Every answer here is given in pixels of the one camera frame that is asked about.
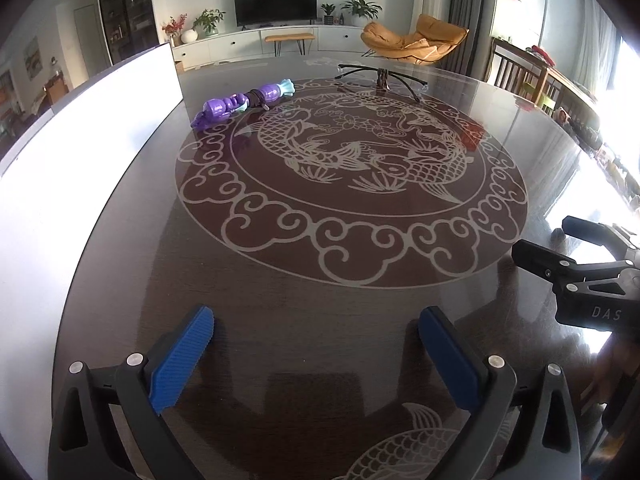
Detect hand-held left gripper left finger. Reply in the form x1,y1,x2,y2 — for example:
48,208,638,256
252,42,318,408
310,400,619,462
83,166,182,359
47,305,216,480

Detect orange lounge chair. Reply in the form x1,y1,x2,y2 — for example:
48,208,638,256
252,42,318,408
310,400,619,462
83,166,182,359
361,14,470,67

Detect large potted plant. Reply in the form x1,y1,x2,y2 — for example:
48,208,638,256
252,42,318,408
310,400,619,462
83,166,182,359
340,0,383,25

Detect cluttered sideboard items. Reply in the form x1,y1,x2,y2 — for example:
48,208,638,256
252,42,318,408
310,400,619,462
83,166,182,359
550,105,640,211

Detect white television cabinet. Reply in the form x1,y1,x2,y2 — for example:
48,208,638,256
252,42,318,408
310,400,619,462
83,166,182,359
170,24,371,63

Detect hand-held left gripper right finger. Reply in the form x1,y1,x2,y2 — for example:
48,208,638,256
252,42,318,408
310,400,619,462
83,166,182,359
419,306,583,480

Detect framed wall painting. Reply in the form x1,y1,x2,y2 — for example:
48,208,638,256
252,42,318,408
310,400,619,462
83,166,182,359
24,36,41,80

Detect red flower arrangement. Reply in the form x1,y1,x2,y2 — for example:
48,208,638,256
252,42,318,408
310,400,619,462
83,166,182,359
161,13,188,46

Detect purple bottle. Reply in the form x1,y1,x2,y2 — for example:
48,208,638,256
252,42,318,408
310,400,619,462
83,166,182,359
191,78,297,131

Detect dark glass display cabinet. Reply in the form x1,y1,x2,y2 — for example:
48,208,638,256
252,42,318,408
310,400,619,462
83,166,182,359
96,0,160,53

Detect dark wooden dining chair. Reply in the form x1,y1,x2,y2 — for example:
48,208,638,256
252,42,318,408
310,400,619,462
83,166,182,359
487,37,566,111

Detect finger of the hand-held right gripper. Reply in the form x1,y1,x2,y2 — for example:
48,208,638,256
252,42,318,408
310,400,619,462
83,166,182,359
561,215,640,258
511,239,640,286

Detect leafy potted plant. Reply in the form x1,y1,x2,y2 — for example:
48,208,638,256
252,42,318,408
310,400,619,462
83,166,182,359
192,8,226,37

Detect black frame glasses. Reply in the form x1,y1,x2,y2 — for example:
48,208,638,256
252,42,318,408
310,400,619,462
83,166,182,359
336,62,430,103

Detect wooden bench black legs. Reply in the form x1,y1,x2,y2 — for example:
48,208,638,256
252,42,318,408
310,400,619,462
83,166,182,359
264,32,316,56

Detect dark patterned glass desktop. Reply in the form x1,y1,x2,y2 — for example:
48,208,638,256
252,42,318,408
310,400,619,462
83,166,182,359
47,52,640,480

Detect black flat television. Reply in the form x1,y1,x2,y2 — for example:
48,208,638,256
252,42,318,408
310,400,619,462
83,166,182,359
233,0,319,28

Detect white sheer curtain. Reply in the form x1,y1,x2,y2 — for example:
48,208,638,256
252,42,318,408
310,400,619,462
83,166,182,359
580,0,621,106

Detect grey curtain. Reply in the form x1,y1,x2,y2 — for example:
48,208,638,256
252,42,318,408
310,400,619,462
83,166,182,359
445,0,498,81

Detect white door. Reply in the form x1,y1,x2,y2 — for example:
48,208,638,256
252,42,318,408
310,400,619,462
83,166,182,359
74,4,111,66

